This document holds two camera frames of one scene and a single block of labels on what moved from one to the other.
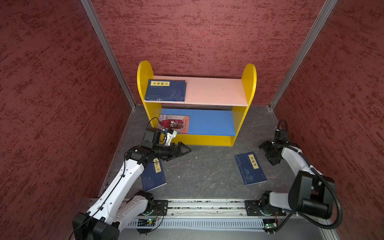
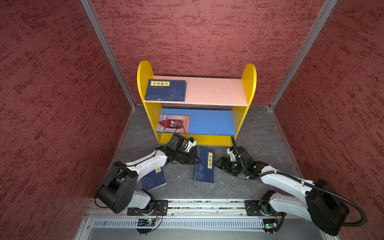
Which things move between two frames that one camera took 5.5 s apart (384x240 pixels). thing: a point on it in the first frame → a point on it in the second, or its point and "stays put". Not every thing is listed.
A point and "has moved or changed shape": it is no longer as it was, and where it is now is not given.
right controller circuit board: x=269 y=224 stays put
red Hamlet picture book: x=180 y=124 stays put
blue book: x=250 y=168 has moved or changed shape
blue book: x=165 y=90 stays put
